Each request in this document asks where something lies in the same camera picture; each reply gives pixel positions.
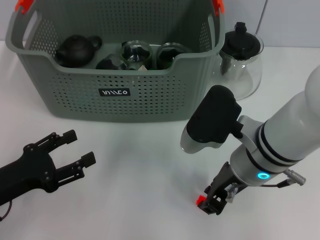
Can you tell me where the glass carafe with black lid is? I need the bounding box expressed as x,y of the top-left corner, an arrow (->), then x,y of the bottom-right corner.
212,21 -> 265,101

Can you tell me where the dark clay teapot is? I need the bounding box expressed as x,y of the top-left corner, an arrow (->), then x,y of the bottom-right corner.
55,34 -> 103,68

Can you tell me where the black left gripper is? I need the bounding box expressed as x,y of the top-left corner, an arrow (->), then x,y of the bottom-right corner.
0,129 -> 97,201

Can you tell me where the grey perforated storage basket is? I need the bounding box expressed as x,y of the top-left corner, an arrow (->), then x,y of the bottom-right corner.
4,0 -> 226,123

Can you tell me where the right arm silver connector cable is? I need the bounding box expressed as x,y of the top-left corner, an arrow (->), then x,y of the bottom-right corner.
259,168 -> 307,188

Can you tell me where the glass teacup with black sleeve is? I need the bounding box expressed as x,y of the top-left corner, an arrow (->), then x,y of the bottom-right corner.
120,40 -> 154,71
156,42 -> 191,71
96,53 -> 128,71

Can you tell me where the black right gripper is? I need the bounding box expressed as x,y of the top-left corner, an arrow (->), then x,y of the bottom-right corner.
198,161 -> 245,216

